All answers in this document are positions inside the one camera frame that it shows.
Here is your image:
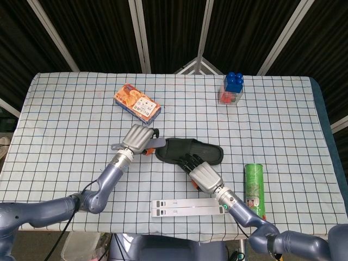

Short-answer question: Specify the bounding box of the orange and blue snack box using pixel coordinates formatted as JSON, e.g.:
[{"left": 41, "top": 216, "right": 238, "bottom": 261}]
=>
[{"left": 113, "top": 83, "right": 161, "bottom": 126}]

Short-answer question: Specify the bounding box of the clear box with red pieces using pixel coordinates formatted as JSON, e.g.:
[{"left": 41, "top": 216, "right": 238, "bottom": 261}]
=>
[{"left": 218, "top": 78, "right": 244, "bottom": 105}]

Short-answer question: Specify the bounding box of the black cable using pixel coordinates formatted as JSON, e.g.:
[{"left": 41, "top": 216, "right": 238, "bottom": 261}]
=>
[{"left": 50, "top": 179, "right": 105, "bottom": 261}]

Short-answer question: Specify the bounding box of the white screen frame post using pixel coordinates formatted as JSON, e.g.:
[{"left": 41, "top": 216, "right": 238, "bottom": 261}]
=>
[
  {"left": 257, "top": 0, "right": 309, "bottom": 76},
  {"left": 195, "top": 0, "right": 215, "bottom": 74},
  {"left": 27, "top": 0, "right": 81, "bottom": 73},
  {"left": 127, "top": 0, "right": 152, "bottom": 73}
]

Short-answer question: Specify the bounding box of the white black-grid tablecloth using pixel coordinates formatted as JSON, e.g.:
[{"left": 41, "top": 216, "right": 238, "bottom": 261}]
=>
[{"left": 0, "top": 71, "right": 340, "bottom": 234}]

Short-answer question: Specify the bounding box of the black rubber slipper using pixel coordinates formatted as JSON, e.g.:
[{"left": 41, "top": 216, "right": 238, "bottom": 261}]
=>
[{"left": 154, "top": 138, "right": 225, "bottom": 166}]

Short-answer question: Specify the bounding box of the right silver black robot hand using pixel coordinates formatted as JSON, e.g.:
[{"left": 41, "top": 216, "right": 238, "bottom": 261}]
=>
[{"left": 178, "top": 153, "right": 225, "bottom": 194}]

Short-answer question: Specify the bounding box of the blue table underlay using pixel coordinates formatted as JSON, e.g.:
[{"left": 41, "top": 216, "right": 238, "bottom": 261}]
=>
[{"left": 309, "top": 77, "right": 342, "bottom": 226}]

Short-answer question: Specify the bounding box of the grey scrub brush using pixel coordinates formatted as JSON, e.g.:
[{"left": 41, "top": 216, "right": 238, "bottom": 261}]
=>
[{"left": 110, "top": 138, "right": 167, "bottom": 151}]

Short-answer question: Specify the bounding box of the green cylindrical can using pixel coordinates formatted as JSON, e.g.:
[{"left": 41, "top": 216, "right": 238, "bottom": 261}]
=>
[{"left": 244, "top": 163, "right": 267, "bottom": 220}]

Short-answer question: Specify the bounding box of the white folding laptop stand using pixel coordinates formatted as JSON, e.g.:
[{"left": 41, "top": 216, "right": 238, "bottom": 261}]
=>
[{"left": 151, "top": 197, "right": 226, "bottom": 218}]

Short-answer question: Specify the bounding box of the white triangular screen foot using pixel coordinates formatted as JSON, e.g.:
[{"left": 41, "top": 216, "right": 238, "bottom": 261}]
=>
[{"left": 173, "top": 57, "right": 223, "bottom": 76}]

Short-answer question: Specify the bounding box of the clear plastic bin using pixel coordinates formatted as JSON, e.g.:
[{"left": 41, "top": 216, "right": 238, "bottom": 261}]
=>
[{"left": 61, "top": 232, "right": 100, "bottom": 261}]

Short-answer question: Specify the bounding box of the blue-grey robot torso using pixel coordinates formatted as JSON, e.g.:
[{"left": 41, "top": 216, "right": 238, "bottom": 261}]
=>
[{"left": 108, "top": 233, "right": 228, "bottom": 261}]

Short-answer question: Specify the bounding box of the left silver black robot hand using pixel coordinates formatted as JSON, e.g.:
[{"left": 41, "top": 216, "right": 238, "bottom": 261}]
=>
[{"left": 119, "top": 123, "right": 160, "bottom": 157}]

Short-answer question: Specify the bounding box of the blue toy building block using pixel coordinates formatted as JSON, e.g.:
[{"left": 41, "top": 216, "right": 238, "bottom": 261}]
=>
[{"left": 223, "top": 71, "right": 245, "bottom": 95}]

